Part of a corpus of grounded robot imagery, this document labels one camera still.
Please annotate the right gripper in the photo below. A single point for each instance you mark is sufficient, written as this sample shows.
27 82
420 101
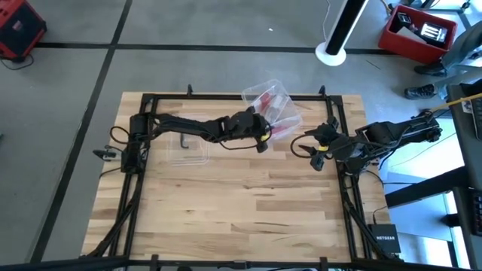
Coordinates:
340 148

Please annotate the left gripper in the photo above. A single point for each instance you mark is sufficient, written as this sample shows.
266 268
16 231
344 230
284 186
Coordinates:
244 126

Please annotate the clear plastic storage box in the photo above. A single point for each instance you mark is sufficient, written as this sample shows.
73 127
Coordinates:
286 109

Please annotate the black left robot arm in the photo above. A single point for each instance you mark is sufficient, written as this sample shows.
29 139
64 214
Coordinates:
188 126

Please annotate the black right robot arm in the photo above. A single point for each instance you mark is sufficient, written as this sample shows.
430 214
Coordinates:
391 133

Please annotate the red bandage roll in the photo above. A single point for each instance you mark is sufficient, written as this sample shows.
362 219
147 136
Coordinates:
265 101

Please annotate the black pole with white base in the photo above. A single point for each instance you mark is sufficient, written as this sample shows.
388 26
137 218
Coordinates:
331 56

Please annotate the black desk crossbar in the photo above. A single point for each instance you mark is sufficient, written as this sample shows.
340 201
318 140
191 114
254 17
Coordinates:
421 188

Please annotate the person's black shoe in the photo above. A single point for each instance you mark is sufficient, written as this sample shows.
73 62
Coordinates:
420 92
431 70

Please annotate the red plastic crate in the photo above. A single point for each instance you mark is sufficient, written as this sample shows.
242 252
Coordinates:
406 47

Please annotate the black desk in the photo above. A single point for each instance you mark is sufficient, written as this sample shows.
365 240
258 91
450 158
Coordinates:
467 150

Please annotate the small black device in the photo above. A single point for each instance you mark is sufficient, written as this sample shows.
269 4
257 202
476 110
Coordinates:
403 19

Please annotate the silver toaster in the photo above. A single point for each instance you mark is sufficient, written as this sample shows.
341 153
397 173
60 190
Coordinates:
433 34

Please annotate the person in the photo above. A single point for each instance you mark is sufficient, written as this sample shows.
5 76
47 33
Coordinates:
463 49

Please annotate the black keyboard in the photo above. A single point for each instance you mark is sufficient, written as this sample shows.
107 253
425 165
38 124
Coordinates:
477 212

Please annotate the red and black case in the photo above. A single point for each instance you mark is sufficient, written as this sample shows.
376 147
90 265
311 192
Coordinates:
19 26

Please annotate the black metal table frame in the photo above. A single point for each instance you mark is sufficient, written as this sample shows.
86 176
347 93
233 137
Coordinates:
173 97

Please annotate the black Netgear network switch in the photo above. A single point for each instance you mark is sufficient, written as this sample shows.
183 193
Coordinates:
385 239

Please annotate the black clamp bracket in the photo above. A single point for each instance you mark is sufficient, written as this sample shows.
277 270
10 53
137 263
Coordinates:
103 154

